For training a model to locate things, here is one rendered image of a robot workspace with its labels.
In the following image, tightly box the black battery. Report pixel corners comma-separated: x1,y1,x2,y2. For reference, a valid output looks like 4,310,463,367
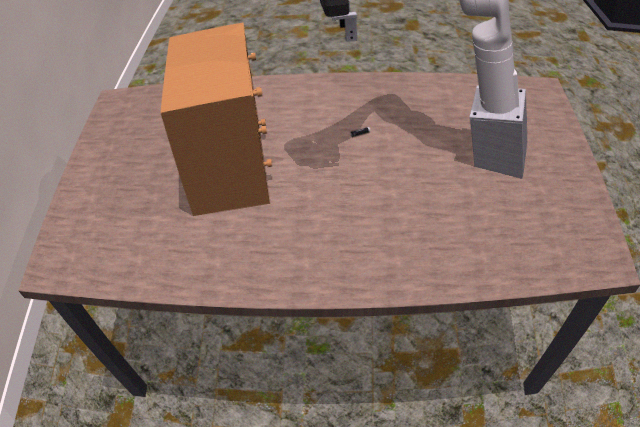
351,127,370,137

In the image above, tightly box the small brown wooden chest of drawers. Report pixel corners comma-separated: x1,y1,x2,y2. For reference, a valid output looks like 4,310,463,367
161,23,270,216

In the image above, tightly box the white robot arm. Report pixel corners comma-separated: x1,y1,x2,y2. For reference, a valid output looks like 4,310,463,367
460,0,519,114

